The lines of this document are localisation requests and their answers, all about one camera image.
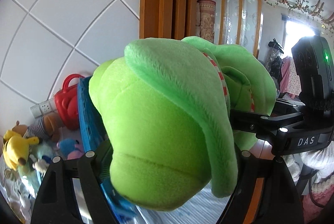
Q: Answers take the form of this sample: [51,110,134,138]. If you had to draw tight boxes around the blue plastic storage crate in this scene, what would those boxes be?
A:
[78,77,137,223]

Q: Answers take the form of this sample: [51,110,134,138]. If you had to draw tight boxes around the yellow Pikachu plush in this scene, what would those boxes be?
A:
[2,130,40,171]

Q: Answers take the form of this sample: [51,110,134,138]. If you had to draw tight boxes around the teal plush in plastic bag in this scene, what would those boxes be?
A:
[18,142,56,198]

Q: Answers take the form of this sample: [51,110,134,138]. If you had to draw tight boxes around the small white duck toy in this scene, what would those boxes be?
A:
[4,168,16,182]

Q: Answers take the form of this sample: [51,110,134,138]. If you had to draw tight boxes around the blue and pink small plush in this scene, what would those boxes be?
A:
[57,138,84,160]

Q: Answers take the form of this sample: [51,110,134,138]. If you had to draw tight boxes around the white wall socket strip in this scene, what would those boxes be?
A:
[30,98,57,119]

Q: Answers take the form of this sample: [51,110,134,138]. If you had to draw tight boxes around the red plastic toy case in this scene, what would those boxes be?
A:
[54,74,83,131]

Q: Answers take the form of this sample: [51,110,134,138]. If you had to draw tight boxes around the white striped tablecloth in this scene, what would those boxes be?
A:
[0,155,232,224]

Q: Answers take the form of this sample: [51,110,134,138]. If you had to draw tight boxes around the white seal plush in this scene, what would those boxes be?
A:
[29,154,49,175]

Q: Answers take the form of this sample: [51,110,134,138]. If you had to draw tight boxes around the rolled patterned carpet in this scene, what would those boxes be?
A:
[196,0,216,43]

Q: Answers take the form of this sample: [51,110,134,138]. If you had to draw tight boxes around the green frog plush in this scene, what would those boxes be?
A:
[89,36,276,211]

